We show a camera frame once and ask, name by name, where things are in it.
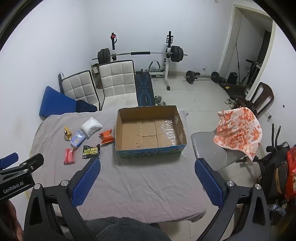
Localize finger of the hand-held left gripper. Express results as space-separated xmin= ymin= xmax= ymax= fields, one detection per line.
xmin=0 ymin=152 xmax=19 ymax=166
xmin=14 ymin=153 xmax=44 ymax=174

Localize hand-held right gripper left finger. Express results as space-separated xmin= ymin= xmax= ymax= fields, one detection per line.
xmin=23 ymin=158 xmax=102 ymax=241

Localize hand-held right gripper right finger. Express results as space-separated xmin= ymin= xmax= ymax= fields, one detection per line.
xmin=195 ymin=158 xmax=271 ymax=241

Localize red packet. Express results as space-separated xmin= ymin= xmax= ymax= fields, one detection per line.
xmin=64 ymin=148 xmax=76 ymax=165

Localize black wipes packet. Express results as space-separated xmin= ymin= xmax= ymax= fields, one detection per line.
xmin=82 ymin=144 xmax=101 ymax=159

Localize blue cartoon tissue pack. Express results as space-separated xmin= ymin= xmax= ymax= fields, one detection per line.
xmin=70 ymin=130 xmax=86 ymax=147

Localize orange packet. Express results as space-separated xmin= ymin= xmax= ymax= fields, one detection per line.
xmin=99 ymin=129 xmax=115 ymax=145

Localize white tissue pack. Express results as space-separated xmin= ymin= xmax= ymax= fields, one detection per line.
xmin=82 ymin=117 xmax=103 ymax=137

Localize cardboard box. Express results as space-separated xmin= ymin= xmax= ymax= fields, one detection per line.
xmin=115 ymin=105 xmax=187 ymax=158

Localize grey chair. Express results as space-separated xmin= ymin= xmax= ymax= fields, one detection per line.
xmin=191 ymin=130 xmax=255 ymax=167

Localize light grey sheet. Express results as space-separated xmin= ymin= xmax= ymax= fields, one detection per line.
xmin=30 ymin=108 xmax=207 ymax=224

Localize orange floral cloth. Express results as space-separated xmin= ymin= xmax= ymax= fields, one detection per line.
xmin=214 ymin=107 xmax=262 ymax=161

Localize person's dark fleece clothing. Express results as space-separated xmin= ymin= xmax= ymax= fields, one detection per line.
xmin=85 ymin=217 xmax=171 ymax=241

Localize blue mat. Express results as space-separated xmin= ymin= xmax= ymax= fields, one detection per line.
xmin=39 ymin=86 xmax=79 ymax=121

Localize black exercise machine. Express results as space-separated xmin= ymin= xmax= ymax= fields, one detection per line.
xmin=254 ymin=124 xmax=293 ymax=204

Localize dark blue cloth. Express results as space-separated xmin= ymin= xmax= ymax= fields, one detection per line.
xmin=75 ymin=100 xmax=97 ymax=113

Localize red bag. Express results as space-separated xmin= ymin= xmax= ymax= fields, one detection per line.
xmin=284 ymin=145 xmax=296 ymax=201

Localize white padded chair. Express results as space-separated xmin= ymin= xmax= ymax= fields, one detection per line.
xmin=98 ymin=60 xmax=137 ymax=109
xmin=58 ymin=70 xmax=100 ymax=111

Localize chrome dumbbells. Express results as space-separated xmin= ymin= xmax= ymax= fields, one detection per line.
xmin=154 ymin=95 xmax=167 ymax=106

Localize brown wooden chair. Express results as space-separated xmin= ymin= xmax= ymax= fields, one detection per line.
xmin=233 ymin=82 xmax=274 ymax=118

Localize short barbell with black plates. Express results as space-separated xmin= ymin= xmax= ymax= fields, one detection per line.
xmin=184 ymin=70 xmax=220 ymax=84

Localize black weight bench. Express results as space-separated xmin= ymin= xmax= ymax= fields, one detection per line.
xmin=135 ymin=71 xmax=155 ymax=107

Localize black scooter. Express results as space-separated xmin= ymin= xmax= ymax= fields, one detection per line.
xmin=240 ymin=59 xmax=263 ymax=85

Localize white barbell rack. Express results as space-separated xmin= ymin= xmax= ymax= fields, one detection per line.
xmin=110 ymin=30 xmax=176 ymax=91

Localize long barbell with black plates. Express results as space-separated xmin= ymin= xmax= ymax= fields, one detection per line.
xmin=92 ymin=46 xmax=188 ymax=63

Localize white door frame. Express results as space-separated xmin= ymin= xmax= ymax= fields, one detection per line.
xmin=218 ymin=5 xmax=277 ymax=93

